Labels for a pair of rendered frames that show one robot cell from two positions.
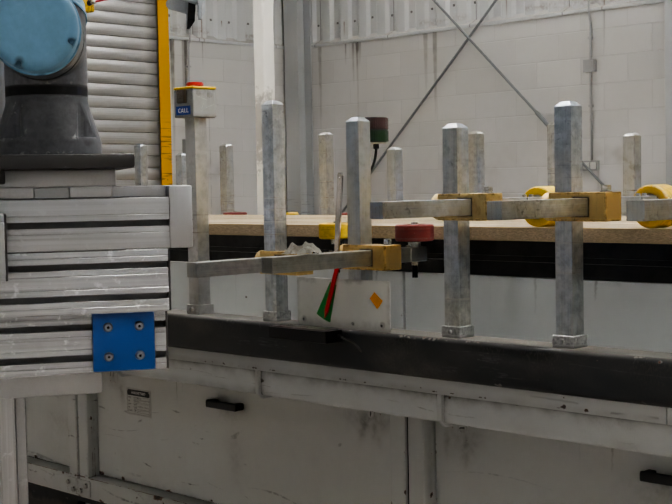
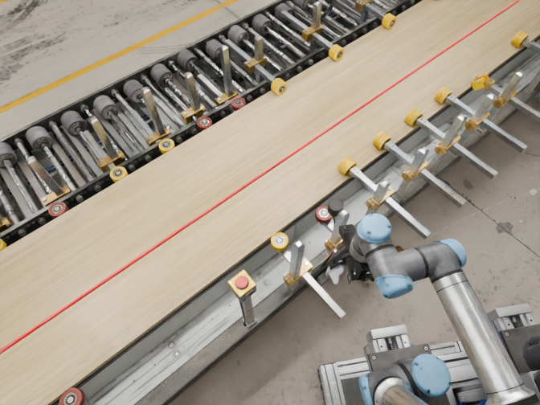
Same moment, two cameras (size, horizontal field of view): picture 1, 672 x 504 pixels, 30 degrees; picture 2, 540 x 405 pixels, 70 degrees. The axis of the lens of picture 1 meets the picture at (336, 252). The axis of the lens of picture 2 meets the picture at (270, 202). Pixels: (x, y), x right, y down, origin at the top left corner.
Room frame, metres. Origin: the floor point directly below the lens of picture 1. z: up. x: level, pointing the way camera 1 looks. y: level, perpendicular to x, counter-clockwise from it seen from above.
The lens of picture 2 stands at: (2.74, 0.73, 2.48)
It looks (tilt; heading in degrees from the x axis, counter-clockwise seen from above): 59 degrees down; 276
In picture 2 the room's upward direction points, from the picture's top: straight up
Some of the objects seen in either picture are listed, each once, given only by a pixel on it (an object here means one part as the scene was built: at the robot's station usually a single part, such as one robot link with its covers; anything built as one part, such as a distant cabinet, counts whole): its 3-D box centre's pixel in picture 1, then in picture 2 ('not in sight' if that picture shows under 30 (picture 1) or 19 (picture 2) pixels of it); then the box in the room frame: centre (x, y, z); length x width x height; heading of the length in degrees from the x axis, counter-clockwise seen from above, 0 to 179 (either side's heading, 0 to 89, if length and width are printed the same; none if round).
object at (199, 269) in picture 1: (271, 264); (308, 279); (2.64, 0.14, 0.83); 0.43 x 0.03 x 0.04; 136
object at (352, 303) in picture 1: (341, 303); (331, 257); (2.53, -0.01, 0.75); 0.26 x 0.01 x 0.10; 46
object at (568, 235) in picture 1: (569, 239); (408, 179); (2.18, -0.41, 0.89); 0.03 x 0.03 x 0.48; 46
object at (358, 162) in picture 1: (359, 236); (336, 238); (2.53, -0.05, 0.89); 0.03 x 0.03 x 0.48; 46
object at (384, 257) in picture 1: (369, 256); (337, 238); (2.52, -0.07, 0.85); 0.13 x 0.06 x 0.05; 46
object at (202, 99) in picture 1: (195, 103); (242, 286); (2.89, 0.32, 1.18); 0.07 x 0.07 x 0.08; 46
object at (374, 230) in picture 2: not in sight; (372, 235); (2.54, 0.29, 1.62); 0.09 x 0.08 x 0.11; 112
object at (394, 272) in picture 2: not in sight; (395, 270); (2.49, 0.38, 1.61); 0.11 x 0.11 x 0.08; 22
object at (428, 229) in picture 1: (414, 249); (322, 218); (2.59, -0.16, 0.85); 0.08 x 0.08 x 0.11
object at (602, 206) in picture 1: (579, 206); (415, 169); (2.17, -0.42, 0.95); 0.13 x 0.06 x 0.05; 46
